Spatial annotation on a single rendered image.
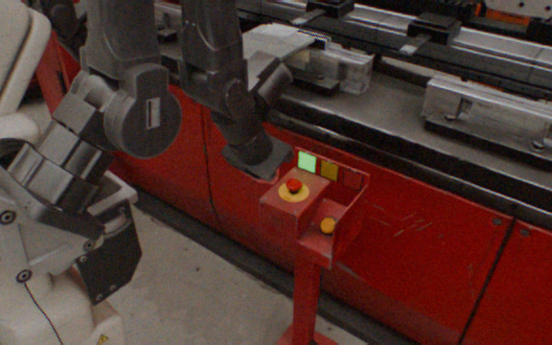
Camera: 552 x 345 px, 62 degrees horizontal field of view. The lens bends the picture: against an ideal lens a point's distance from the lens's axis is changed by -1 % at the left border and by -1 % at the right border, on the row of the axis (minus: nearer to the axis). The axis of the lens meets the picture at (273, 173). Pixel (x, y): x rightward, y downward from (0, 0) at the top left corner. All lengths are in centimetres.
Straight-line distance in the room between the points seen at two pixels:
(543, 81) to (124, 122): 117
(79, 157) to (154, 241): 166
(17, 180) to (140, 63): 16
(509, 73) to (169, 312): 140
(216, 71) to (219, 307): 139
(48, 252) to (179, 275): 146
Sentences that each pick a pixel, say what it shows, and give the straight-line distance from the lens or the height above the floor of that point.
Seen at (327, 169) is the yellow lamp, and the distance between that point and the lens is 112.
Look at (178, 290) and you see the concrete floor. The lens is 192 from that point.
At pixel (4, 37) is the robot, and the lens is 58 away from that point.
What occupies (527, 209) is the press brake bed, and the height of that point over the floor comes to 81.
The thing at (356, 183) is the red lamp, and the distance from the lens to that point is 110.
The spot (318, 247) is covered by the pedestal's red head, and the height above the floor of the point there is 70.
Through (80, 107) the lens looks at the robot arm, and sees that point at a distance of 50.
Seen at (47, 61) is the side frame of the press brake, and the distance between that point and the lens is 203.
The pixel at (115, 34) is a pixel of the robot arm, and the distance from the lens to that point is 47.
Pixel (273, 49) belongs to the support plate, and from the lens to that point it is 126.
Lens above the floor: 149
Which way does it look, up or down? 38 degrees down
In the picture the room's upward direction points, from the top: straight up
